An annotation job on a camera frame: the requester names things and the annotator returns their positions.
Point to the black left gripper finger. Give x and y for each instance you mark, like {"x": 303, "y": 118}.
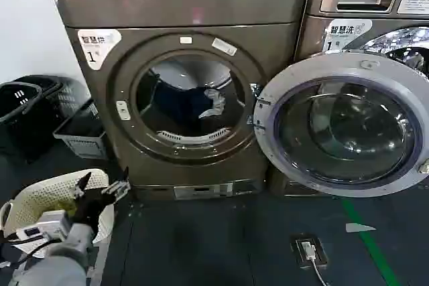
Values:
{"x": 118, "y": 190}
{"x": 82, "y": 187}

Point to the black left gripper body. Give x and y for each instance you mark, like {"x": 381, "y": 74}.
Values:
{"x": 91, "y": 204}

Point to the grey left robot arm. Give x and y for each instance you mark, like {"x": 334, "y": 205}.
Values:
{"x": 63, "y": 259}

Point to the yellow-green cloth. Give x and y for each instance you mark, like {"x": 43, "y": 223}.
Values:
{"x": 65, "y": 207}

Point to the white perforated laundry basket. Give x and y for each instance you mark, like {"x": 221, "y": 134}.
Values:
{"x": 40, "y": 195}

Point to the grey rectangular plastic basket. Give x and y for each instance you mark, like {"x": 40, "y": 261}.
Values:
{"x": 82, "y": 135}

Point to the black mesh basket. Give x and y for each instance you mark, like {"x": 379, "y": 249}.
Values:
{"x": 72, "y": 90}

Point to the dark blue garment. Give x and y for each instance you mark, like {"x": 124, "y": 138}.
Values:
{"x": 182, "y": 105}

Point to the white grey garment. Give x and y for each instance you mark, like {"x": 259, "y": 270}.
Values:
{"x": 216, "y": 102}

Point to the floor socket box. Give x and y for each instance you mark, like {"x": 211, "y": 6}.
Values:
{"x": 300, "y": 249}

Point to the grey dryer with open drum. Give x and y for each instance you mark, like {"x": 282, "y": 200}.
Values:
{"x": 181, "y": 4}

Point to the round glass dryer door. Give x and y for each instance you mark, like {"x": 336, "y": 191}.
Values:
{"x": 342, "y": 125}

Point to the white floor tape piece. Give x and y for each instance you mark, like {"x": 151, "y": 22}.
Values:
{"x": 358, "y": 227}

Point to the green floor tape strip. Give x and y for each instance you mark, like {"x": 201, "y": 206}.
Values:
{"x": 368, "y": 239}

